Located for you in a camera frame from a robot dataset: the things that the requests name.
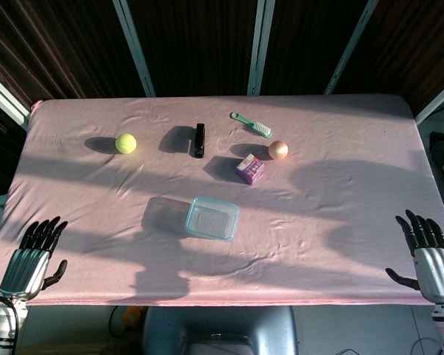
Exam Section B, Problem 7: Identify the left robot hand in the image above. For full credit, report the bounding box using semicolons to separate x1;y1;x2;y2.
0;217;69;302

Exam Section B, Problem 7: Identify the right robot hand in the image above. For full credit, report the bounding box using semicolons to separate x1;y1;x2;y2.
386;209;444;305

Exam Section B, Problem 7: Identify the clear plastic container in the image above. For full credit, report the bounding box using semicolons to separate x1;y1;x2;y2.
186;197;240;243

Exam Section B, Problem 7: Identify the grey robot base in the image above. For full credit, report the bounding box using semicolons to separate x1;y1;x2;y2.
141;305;300;355

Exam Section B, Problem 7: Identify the purple cardboard box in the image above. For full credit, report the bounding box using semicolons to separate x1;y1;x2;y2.
235;155;266;186

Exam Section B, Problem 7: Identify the orange device under table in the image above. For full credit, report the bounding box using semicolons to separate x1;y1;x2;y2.
123;305;147;330

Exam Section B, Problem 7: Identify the pink tablecloth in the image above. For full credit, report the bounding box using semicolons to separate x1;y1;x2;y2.
0;93;444;308

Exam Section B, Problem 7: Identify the black floor object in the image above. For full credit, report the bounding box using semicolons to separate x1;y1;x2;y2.
428;130;444;189

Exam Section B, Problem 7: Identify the yellow tennis ball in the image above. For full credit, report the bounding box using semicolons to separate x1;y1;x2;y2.
115;132;138;155

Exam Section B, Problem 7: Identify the orange onion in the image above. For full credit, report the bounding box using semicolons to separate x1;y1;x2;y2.
268;140;289;161

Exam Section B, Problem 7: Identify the black stapler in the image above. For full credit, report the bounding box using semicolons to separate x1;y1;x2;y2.
192;123;206;159

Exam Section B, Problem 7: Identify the green cleaning brush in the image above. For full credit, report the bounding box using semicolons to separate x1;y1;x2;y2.
229;111;273;139

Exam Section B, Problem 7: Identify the light blue frame bar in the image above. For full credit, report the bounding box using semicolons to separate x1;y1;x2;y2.
414;75;444;125
0;66;32;131
323;0;380;95
246;0;277;96
112;0;157;98

